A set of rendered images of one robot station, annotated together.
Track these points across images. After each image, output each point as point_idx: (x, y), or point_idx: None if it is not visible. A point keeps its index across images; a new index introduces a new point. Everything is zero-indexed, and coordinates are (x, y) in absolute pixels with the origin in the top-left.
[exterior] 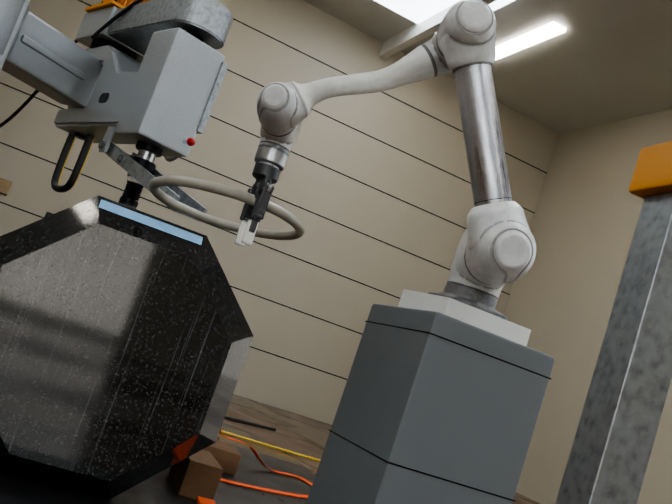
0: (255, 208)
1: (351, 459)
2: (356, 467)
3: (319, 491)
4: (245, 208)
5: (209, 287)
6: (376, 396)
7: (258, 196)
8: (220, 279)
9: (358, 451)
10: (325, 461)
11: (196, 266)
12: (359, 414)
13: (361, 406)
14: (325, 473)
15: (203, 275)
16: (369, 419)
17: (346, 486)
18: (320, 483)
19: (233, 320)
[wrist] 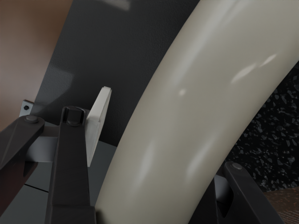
0: (56, 152)
1: (45, 180)
2: (32, 173)
3: (97, 172)
4: (244, 206)
5: (258, 114)
6: (1, 223)
7: (47, 220)
8: (289, 161)
9: (32, 183)
10: (99, 189)
11: (294, 78)
12: (41, 213)
13: (39, 220)
14: (94, 181)
15: (279, 100)
16: (14, 204)
17: (46, 166)
18: (99, 177)
19: (224, 161)
